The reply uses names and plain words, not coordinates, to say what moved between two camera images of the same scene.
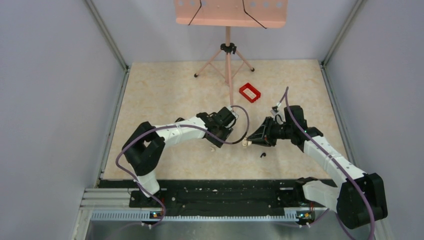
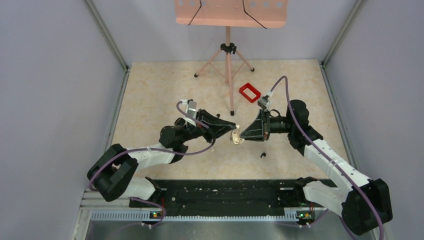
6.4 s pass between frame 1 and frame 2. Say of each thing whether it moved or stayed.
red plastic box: stayed
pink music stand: stayed
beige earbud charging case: moved
